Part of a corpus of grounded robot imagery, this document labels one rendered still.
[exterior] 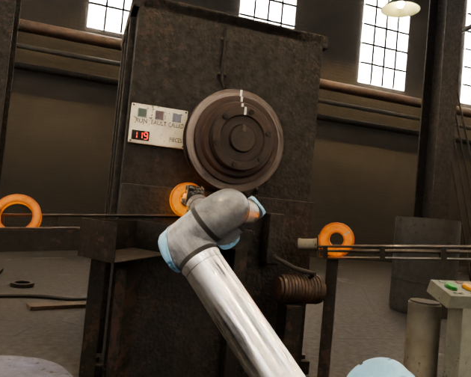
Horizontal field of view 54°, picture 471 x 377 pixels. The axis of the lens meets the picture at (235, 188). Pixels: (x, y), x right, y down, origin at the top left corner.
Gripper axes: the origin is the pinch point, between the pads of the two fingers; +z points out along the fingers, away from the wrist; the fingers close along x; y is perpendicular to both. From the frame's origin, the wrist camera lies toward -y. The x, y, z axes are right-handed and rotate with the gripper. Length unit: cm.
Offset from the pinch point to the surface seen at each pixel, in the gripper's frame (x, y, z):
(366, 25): -466, 213, 692
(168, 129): 10.2, 25.8, 17.4
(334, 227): -66, -3, -19
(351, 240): -72, -6, -24
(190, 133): 2.6, 27.3, 4.1
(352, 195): -470, -124, 598
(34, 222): 62, -17, -5
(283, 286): -43, -29, -27
